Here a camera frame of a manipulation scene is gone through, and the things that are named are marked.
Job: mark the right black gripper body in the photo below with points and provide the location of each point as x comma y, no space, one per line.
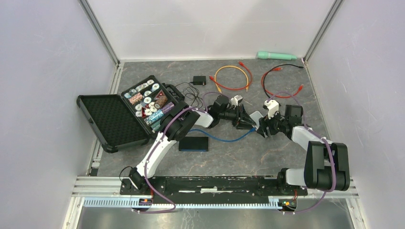
274,125

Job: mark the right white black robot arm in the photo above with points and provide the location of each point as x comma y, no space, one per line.
326,165

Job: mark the black poker chip case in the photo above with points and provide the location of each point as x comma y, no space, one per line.
131,118

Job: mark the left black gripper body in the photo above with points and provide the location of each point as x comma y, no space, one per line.
239,118

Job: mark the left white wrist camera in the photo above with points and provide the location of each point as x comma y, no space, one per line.
236,100

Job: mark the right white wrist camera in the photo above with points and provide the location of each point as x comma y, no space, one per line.
272,107

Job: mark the black network switch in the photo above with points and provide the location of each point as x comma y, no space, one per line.
194,144

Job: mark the white plastic box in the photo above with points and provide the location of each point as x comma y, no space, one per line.
256,116

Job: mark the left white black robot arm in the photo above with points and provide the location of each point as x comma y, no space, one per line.
175,125

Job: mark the black power adapter with cord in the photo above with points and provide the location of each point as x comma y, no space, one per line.
191,92

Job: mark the white slotted cable duct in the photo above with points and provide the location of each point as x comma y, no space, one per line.
147,203

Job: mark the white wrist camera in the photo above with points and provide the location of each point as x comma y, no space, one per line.
236,100
272,107

